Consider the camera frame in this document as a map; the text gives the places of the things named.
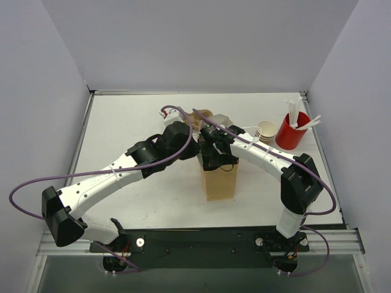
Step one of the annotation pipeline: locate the brown paper bag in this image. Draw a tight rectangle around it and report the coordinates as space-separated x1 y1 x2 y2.
197 113 260 203

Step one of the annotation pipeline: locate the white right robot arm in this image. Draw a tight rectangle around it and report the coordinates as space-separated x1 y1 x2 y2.
199 123 323 239

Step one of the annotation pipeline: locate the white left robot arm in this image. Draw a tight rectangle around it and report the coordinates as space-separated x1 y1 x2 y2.
42 121 199 251

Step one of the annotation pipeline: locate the brown pulp cup carrier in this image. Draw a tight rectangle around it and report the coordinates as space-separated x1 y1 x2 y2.
186 109 213 132

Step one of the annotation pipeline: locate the stack of paper cups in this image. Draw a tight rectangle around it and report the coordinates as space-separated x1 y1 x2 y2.
255 120 277 144

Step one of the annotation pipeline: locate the red cylindrical holder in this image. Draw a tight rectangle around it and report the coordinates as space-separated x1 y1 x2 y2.
276 114 307 150

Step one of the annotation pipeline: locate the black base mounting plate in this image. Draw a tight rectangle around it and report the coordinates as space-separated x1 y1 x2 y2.
89 226 309 270

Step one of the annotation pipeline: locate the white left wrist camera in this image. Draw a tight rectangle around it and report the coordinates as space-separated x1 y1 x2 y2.
159 108 184 126

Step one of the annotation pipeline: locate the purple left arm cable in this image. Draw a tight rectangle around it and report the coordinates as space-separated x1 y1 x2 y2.
9 105 194 220

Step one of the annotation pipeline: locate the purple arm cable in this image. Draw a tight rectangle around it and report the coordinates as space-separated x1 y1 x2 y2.
191 108 337 216
9 105 194 220

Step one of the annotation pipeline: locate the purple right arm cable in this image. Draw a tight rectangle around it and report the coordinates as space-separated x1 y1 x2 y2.
191 108 337 216

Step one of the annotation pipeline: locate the aluminium frame rail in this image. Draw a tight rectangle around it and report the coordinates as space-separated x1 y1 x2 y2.
36 230 365 256

